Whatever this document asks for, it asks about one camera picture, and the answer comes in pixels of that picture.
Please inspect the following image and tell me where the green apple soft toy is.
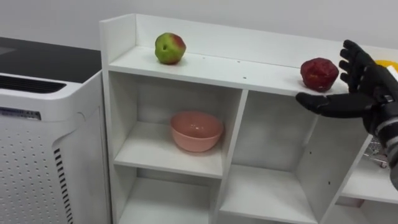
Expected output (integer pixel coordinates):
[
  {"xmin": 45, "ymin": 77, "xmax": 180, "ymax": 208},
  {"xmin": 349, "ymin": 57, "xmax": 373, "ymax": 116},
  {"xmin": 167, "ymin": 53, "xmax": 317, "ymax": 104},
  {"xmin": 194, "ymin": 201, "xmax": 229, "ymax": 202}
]
[{"xmin": 154, "ymin": 32, "xmax": 187, "ymax": 65}]

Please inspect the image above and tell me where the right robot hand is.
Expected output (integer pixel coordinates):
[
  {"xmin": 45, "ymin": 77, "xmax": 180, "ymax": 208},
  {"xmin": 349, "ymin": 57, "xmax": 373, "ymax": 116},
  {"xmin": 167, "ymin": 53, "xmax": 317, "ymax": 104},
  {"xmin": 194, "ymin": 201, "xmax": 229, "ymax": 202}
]
[{"xmin": 295, "ymin": 39, "xmax": 398, "ymax": 135}]

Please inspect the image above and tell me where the red apple soft toy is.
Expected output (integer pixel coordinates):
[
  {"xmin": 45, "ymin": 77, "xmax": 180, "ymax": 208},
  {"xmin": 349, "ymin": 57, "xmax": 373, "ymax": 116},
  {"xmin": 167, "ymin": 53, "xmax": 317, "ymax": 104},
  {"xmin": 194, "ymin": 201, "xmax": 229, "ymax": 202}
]
[{"xmin": 300, "ymin": 57, "xmax": 340, "ymax": 93}]

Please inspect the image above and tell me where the white perforated air purifier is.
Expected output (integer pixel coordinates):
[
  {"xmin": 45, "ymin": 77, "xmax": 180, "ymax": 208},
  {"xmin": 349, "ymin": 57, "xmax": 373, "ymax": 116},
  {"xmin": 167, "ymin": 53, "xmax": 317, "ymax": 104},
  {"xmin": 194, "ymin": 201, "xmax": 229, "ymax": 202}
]
[{"xmin": 0, "ymin": 36, "xmax": 113, "ymax": 224}]

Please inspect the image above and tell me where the yellow soft toy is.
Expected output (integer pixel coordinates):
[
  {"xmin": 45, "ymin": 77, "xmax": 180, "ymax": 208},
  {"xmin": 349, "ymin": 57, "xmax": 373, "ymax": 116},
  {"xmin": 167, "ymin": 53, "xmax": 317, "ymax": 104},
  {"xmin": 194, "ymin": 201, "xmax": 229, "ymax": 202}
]
[{"xmin": 374, "ymin": 59, "xmax": 398, "ymax": 74}]

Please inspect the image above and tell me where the small metal wire basket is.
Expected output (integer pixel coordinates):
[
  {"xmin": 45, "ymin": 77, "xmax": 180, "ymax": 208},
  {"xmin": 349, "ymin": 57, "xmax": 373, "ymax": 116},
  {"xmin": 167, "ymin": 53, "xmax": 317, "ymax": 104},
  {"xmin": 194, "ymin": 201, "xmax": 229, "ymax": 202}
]
[{"xmin": 363, "ymin": 138, "xmax": 389, "ymax": 169}]

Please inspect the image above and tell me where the white shelf unit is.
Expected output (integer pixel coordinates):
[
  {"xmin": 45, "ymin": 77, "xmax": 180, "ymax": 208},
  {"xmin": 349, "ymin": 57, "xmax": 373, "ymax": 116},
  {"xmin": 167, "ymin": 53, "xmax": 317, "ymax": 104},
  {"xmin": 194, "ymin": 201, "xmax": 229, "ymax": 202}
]
[{"xmin": 99, "ymin": 13, "xmax": 398, "ymax": 224}]

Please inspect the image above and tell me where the pink bowl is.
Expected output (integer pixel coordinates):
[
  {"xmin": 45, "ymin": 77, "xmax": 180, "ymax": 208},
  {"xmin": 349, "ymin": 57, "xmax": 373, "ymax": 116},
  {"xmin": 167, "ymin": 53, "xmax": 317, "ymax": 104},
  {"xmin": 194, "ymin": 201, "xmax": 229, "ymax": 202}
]
[{"xmin": 169, "ymin": 111, "xmax": 224, "ymax": 153}]

